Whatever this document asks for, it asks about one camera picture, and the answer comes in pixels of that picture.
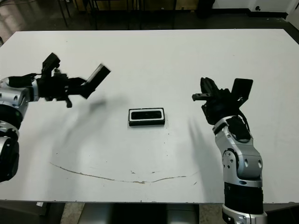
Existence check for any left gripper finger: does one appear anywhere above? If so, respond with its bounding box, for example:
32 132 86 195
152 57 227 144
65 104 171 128
67 85 91 100
67 77 87 87

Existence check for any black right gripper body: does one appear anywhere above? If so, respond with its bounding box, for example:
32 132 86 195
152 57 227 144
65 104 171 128
192 87 246 126

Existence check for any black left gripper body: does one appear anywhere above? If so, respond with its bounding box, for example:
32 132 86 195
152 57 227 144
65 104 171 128
36 72 73 108

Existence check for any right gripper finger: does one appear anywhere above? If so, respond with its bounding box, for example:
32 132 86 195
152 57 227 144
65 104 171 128
207 78 221 94
200 77 212 94

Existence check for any black box lid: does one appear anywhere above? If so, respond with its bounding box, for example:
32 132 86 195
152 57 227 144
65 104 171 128
80 62 112 100

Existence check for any small black camera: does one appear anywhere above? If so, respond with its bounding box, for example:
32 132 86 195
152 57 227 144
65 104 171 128
130 111 163 120

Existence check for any black box with white lining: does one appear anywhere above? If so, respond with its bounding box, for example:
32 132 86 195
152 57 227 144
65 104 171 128
128 107 166 128

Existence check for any black mesh chair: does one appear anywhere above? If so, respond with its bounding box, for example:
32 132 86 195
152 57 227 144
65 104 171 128
91 0 129 30

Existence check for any black bin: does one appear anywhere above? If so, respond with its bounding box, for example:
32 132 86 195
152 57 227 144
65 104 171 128
196 0 215 19

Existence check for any wooden shipping crate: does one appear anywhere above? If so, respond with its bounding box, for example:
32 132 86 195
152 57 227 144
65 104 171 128
175 0 197 11

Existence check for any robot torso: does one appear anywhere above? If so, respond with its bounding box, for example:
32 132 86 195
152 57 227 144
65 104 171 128
81 203 199 224

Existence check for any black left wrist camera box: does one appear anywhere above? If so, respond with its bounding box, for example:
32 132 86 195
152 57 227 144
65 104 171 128
41 52 61 75

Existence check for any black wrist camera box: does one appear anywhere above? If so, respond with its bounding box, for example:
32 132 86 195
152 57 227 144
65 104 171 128
41 52 61 75
231 78 254 101

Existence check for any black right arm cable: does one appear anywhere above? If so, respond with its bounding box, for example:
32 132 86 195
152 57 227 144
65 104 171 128
238 112 251 132

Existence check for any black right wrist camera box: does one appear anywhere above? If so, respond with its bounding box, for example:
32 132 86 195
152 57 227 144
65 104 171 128
231 78 254 101

